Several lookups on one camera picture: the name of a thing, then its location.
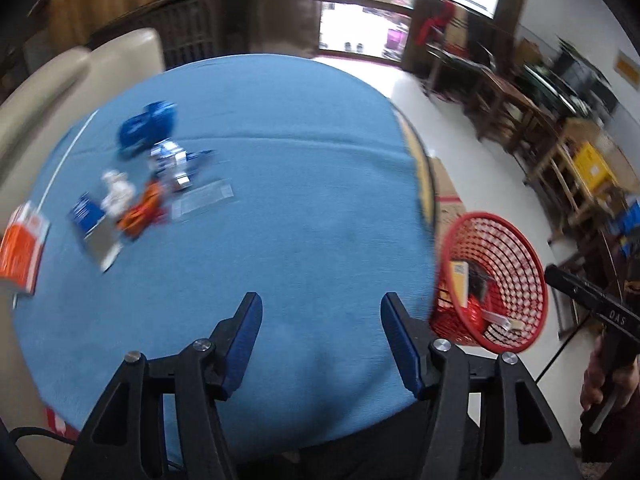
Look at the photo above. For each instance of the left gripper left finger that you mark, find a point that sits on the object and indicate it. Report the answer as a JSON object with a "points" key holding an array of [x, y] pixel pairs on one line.
{"points": [[233, 340]]}

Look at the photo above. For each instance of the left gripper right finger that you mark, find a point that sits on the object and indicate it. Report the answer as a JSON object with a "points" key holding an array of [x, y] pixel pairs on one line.
{"points": [[410, 343]]}

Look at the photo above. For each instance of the red plastic bag ball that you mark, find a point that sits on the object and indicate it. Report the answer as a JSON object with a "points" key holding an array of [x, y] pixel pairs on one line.
{"points": [[473, 313]]}

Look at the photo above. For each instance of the black plastic bag ball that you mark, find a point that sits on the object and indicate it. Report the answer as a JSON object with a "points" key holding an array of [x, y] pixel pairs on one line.
{"points": [[479, 282]]}

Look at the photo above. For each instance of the orange wrapper bundle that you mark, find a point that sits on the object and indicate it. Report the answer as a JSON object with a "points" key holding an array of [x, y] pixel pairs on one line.
{"points": [[147, 211]]}

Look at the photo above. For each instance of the blue plastic bag ball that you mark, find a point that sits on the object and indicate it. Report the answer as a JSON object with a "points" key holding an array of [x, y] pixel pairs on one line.
{"points": [[155, 123]]}

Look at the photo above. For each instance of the open orange white box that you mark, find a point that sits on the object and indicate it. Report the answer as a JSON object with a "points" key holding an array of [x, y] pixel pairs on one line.
{"points": [[459, 283]]}

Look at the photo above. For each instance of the red mesh waste basket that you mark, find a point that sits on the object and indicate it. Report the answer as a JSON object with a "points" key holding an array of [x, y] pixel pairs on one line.
{"points": [[516, 305]]}

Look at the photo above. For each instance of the brown cardboard box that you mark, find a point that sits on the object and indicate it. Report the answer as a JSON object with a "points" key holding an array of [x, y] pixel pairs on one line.
{"points": [[449, 205]]}

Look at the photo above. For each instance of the clear plastic wrapper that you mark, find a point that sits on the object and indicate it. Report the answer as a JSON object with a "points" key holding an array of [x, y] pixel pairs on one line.
{"points": [[191, 202]]}

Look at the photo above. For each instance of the yellow crate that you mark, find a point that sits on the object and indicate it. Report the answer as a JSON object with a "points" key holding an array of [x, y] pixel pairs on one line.
{"points": [[592, 168]]}

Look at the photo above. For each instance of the blue tablecloth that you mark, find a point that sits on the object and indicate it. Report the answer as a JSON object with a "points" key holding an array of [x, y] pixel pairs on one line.
{"points": [[325, 220]]}

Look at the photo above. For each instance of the blue white flat packet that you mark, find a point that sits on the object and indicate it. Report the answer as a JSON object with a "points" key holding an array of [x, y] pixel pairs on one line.
{"points": [[96, 231]]}

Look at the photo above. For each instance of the blue silver foil wrapper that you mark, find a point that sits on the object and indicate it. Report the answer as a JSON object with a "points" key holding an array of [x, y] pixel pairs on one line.
{"points": [[174, 167]]}

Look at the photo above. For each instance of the orange white carton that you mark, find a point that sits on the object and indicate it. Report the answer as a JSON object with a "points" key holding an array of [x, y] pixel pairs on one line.
{"points": [[21, 249]]}

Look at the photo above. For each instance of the white plastic straw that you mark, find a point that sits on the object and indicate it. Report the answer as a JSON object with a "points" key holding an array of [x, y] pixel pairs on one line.
{"points": [[62, 161]]}

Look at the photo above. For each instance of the wooden chair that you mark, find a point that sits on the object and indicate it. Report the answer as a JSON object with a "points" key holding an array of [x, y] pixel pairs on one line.
{"points": [[502, 113]]}

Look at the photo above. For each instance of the beige leather sofa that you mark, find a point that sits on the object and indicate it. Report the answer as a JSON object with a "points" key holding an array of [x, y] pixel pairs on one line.
{"points": [[70, 86]]}

